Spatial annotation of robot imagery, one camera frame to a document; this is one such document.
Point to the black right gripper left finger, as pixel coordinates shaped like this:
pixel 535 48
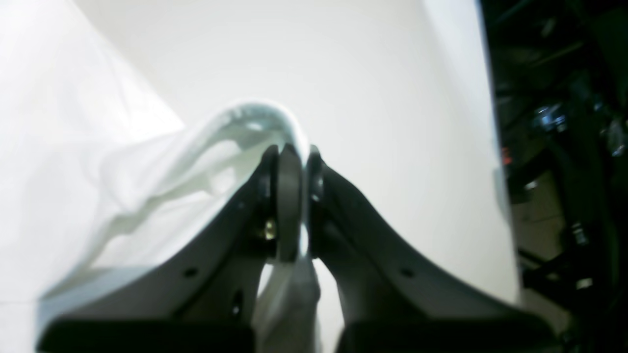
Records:
pixel 202 299

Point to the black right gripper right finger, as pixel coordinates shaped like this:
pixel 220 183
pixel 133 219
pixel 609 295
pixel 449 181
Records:
pixel 395 300

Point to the white t-shirt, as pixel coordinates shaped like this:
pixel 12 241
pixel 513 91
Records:
pixel 100 180

